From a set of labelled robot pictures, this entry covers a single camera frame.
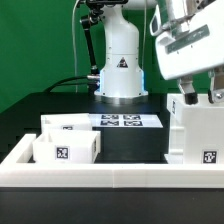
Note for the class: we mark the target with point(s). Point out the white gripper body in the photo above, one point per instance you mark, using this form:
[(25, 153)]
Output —
[(189, 36)]

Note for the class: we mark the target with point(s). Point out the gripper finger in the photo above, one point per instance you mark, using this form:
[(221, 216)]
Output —
[(185, 85), (216, 91)]

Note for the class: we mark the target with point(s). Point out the white drawer cabinet box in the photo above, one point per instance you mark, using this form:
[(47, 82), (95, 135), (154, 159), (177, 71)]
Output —
[(196, 132)]

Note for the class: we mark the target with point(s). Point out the white drawer tray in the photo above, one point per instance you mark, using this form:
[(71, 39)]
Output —
[(77, 121), (61, 146)]

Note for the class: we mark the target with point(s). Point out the white front drawer tray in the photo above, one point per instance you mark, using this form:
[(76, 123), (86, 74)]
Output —
[(61, 146)]

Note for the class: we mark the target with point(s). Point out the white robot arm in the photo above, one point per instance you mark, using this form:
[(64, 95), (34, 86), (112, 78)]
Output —
[(121, 78)]

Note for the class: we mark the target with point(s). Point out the paper sheet with markers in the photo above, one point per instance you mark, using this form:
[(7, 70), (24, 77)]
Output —
[(126, 120)]

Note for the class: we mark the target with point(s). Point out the white U-shaped border fence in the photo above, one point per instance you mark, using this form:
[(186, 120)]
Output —
[(17, 171)]

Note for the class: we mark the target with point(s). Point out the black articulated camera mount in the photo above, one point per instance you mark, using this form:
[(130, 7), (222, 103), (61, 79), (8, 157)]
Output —
[(90, 36)]

